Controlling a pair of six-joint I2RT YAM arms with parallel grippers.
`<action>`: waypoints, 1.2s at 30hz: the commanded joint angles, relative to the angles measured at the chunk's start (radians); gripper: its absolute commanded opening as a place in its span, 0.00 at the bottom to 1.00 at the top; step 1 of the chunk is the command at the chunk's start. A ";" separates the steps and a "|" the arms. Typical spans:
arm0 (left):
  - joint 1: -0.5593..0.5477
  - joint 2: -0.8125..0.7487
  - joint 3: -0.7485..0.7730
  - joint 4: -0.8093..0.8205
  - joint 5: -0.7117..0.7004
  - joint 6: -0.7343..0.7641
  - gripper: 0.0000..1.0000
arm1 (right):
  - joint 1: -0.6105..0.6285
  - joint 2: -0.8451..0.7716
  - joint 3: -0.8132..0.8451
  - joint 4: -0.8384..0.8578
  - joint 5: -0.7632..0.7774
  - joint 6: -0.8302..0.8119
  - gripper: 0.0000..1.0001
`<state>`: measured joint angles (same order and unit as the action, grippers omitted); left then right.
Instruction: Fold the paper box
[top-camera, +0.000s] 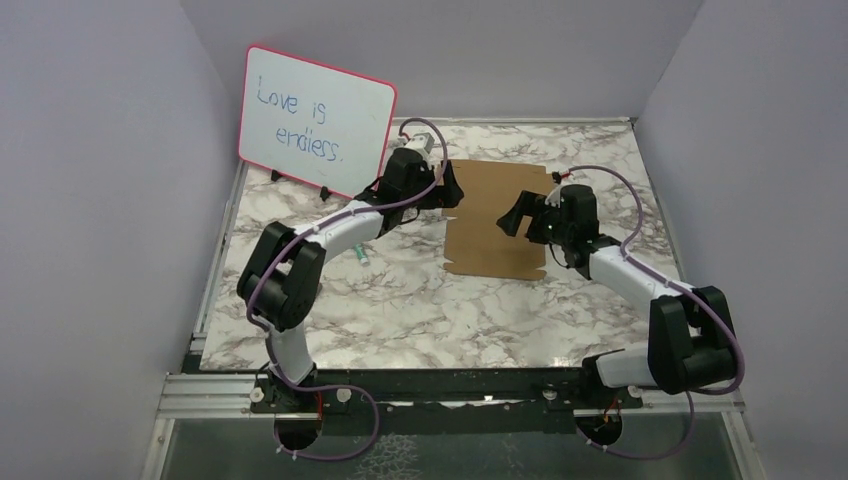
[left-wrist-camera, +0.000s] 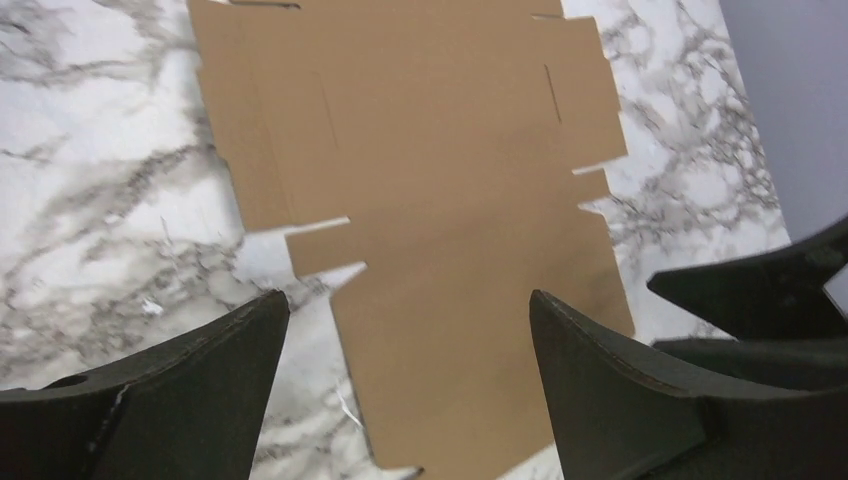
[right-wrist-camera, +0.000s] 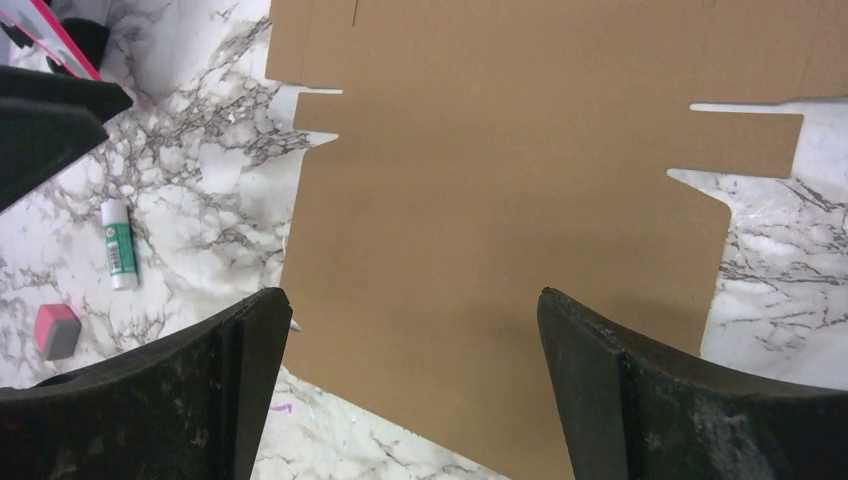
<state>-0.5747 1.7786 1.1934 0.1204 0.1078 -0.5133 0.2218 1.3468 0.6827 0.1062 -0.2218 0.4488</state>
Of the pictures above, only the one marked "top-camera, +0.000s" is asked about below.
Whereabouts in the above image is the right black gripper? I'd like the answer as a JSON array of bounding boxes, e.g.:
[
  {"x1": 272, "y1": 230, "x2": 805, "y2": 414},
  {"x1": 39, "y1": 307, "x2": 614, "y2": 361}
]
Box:
[{"x1": 497, "y1": 189, "x2": 573, "y2": 246}]

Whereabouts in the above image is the brown cardboard box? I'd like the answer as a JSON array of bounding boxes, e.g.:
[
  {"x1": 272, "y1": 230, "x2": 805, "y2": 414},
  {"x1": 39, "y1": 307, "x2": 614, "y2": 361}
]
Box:
[{"x1": 443, "y1": 159, "x2": 553, "y2": 281}]

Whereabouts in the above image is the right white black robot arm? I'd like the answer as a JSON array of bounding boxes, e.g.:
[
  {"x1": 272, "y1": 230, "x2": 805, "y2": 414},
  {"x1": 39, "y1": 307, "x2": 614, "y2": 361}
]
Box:
[{"x1": 496, "y1": 184, "x2": 740, "y2": 407}]

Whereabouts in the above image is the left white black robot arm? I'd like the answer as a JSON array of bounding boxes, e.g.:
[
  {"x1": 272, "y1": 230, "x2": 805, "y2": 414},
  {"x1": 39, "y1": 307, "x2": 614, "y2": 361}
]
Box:
[{"x1": 237, "y1": 147, "x2": 464, "y2": 411}]

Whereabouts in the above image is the green white marker pen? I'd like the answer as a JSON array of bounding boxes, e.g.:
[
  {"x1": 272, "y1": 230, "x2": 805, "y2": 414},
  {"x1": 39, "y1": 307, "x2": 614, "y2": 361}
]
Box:
[{"x1": 354, "y1": 244, "x2": 370, "y2": 266}]

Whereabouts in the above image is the pink framed whiteboard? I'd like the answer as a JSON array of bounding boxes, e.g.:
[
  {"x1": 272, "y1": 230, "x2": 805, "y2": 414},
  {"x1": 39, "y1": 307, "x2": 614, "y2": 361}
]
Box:
[{"x1": 238, "y1": 45, "x2": 397, "y2": 198}]

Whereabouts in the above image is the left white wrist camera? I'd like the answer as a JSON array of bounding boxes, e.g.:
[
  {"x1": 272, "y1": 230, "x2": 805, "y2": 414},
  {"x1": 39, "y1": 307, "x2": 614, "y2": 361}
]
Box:
[{"x1": 404, "y1": 133, "x2": 435, "y2": 157}]

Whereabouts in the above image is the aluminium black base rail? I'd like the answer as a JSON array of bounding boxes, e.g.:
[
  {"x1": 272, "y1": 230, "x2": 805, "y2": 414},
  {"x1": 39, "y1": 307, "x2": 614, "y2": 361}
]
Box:
[{"x1": 157, "y1": 367, "x2": 746, "y2": 438}]

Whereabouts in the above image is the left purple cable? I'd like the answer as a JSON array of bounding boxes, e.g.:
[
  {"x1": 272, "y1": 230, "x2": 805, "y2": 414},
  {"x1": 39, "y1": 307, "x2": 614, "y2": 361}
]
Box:
[{"x1": 245, "y1": 117, "x2": 450, "y2": 463}]

